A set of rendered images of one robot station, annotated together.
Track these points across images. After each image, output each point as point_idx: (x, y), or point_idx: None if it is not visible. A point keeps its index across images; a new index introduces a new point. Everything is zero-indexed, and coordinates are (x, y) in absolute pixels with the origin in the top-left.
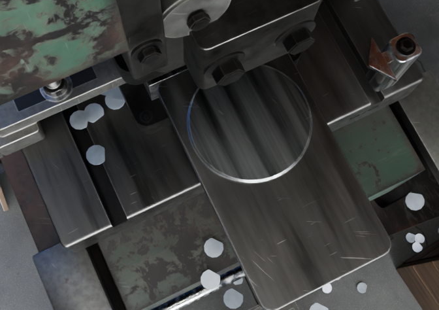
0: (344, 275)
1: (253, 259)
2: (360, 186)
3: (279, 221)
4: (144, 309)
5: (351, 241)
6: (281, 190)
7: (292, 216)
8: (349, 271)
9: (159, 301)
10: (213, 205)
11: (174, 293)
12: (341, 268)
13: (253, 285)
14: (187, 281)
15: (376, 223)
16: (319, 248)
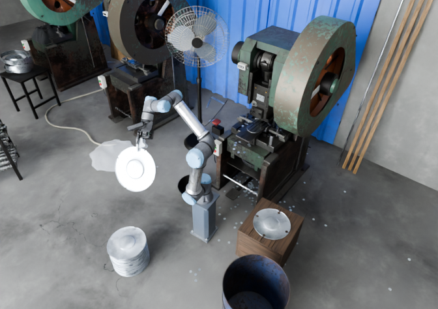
0: (243, 139)
1: (240, 132)
2: (253, 137)
3: (245, 133)
4: (228, 142)
5: (247, 138)
6: (248, 132)
7: (246, 133)
8: (244, 139)
9: (230, 141)
10: (243, 128)
11: (232, 140)
12: (244, 138)
13: (237, 133)
14: (234, 141)
15: (250, 139)
16: (244, 136)
